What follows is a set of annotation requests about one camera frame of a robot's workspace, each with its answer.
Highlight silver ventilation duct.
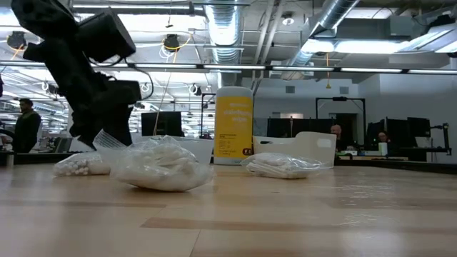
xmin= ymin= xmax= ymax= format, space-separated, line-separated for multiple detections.
xmin=281 ymin=0 xmax=360 ymax=80
xmin=205 ymin=0 xmax=248 ymax=89

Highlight black ceiling cable reel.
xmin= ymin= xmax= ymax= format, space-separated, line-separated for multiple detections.
xmin=163 ymin=34 xmax=181 ymax=53

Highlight bright ceiling light panel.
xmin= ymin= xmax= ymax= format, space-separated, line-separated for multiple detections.
xmin=301 ymin=37 xmax=457 ymax=55

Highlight wide black monitor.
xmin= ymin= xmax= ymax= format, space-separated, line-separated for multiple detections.
xmin=141 ymin=111 xmax=184 ymax=138

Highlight wooden table grey legs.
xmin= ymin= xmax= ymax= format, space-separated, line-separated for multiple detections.
xmin=337 ymin=154 xmax=410 ymax=162

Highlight large black monitor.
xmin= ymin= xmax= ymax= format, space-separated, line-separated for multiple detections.
xmin=386 ymin=118 xmax=408 ymax=148

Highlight yellow disinfecting wipes canister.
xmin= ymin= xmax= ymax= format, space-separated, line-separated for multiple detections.
xmin=213 ymin=86 xmax=254 ymax=166

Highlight person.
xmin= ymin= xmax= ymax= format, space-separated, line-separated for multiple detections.
xmin=13 ymin=98 xmax=43 ymax=154
xmin=328 ymin=124 xmax=349 ymax=153
xmin=376 ymin=131 xmax=392 ymax=147

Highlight black metal rack frame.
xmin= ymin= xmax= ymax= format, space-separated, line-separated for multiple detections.
xmin=315 ymin=96 xmax=367 ymax=144

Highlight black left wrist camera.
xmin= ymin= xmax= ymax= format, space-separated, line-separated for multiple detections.
xmin=76 ymin=11 xmax=137 ymax=64

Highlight clear bag of white cotton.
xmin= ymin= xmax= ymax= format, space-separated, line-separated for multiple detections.
xmin=109 ymin=135 xmax=215 ymax=193
xmin=239 ymin=152 xmax=331 ymax=180
xmin=52 ymin=128 xmax=128 ymax=177

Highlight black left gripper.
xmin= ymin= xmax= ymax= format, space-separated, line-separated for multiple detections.
xmin=23 ymin=38 xmax=143 ymax=151

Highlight small black monitor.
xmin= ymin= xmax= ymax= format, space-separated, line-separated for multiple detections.
xmin=366 ymin=121 xmax=386 ymax=144

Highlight white plastic bin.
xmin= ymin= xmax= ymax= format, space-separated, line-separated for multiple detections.
xmin=252 ymin=131 xmax=337 ymax=168

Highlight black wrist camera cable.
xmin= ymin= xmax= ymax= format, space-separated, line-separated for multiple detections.
xmin=123 ymin=59 xmax=155 ymax=101

